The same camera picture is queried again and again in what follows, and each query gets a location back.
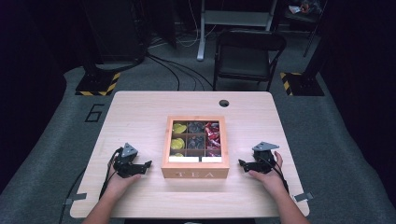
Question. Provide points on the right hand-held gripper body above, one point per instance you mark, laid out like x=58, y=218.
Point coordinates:
x=264, y=158

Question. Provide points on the pile of red packets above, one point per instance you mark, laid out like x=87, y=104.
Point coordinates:
x=213, y=138

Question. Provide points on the green lidded capsule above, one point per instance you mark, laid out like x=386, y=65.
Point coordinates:
x=179, y=128
x=179, y=154
x=177, y=143

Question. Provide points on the wooden tea box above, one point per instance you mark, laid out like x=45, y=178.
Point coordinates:
x=195, y=170

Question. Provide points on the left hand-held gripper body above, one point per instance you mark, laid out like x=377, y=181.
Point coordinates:
x=125, y=163

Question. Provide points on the person's right hand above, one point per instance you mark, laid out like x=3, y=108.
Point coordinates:
x=269, y=179

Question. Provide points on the black folding chair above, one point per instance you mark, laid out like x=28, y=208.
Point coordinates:
x=246, y=56

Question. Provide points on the grey tape piece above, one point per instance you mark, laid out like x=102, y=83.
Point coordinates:
x=76, y=198
x=304, y=196

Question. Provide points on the white desk frame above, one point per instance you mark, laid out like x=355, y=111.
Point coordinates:
x=236, y=18

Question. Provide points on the black cabinet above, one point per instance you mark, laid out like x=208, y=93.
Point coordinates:
x=113, y=29

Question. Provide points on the white and red bundle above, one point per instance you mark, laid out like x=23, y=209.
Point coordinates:
x=299, y=8

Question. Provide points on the black striped stand base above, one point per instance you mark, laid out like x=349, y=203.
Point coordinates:
x=97, y=84
x=301, y=84

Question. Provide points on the person's left hand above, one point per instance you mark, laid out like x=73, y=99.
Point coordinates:
x=120, y=184

